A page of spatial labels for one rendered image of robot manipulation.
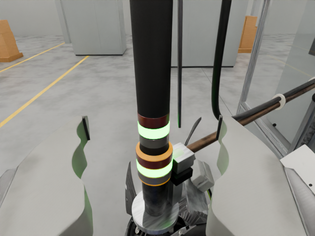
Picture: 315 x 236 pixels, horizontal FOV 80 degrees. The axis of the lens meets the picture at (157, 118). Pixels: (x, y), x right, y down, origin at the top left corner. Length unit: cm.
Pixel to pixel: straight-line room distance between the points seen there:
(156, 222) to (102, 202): 187
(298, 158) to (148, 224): 51
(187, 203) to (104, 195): 158
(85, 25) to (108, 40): 86
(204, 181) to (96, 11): 706
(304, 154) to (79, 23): 745
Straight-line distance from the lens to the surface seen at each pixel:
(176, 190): 28
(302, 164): 68
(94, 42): 764
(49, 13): 1376
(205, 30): 582
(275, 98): 43
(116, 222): 202
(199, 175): 77
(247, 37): 838
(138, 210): 31
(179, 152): 25
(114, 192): 220
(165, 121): 19
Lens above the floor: 172
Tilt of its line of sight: 32 degrees down
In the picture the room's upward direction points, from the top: straight up
